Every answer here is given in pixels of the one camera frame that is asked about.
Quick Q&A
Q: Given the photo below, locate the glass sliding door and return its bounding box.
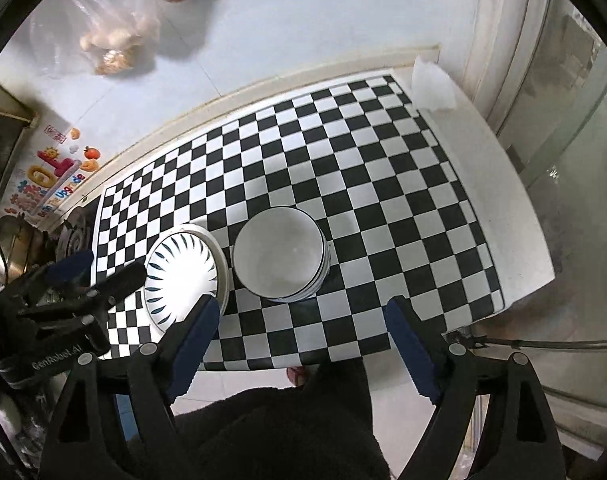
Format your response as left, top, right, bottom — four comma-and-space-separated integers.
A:
476, 0, 607, 458

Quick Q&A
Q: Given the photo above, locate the white bowl stack beneath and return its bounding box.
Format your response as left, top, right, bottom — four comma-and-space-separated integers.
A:
261, 207, 331, 302

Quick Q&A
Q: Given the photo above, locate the white plate under striped plate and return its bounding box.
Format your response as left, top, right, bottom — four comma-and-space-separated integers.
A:
147, 223, 232, 335

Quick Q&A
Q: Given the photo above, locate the white folded cloth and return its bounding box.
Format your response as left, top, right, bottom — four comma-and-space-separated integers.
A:
411, 56, 457, 112

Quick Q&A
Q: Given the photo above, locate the white plate with blue stripes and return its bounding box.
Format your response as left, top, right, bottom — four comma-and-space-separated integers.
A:
143, 232, 221, 324

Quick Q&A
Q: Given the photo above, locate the steel pot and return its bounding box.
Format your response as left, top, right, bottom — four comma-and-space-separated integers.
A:
0, 214, 46, 286

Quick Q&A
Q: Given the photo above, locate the gas stove burner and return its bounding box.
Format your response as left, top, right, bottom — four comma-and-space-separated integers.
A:
54, 205, 98, 262

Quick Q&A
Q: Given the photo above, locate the clear plastic bag with food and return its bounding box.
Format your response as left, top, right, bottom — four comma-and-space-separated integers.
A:
28, 0, 160, 77

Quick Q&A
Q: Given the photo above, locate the white top bowl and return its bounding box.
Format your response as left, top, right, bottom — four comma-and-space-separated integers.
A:
232, 206, 331, 304

